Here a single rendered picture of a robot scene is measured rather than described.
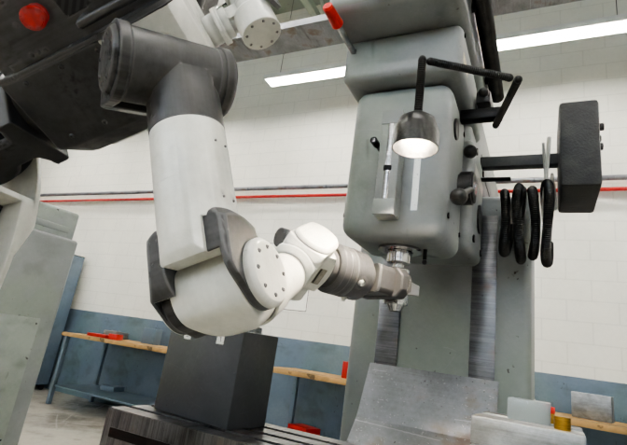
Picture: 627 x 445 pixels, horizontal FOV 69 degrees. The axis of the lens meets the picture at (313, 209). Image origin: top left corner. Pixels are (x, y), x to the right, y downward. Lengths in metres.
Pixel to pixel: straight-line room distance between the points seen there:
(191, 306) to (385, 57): 0.66
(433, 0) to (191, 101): 0.54
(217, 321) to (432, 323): 0.83
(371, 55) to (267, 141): 5.85
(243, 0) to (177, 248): 0.47
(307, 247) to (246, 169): 6.13
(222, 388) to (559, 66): 5.58
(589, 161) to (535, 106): 4.71
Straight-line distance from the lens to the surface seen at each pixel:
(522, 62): 6.20
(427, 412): 1.22
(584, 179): 1.16
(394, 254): 0.91
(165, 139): 0.54
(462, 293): 1.27
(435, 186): 0.86
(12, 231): 0.91
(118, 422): 1.09
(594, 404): 4.55
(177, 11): 0.72
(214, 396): 1.02
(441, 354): 1.26
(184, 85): 0.57
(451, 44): 0.96
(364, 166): 0.92
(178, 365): 1.10
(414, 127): 0.72
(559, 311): 5.12
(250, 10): 0.80
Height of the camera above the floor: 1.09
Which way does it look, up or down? 17 degrees up
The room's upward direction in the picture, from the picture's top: 8 degrees clockwise
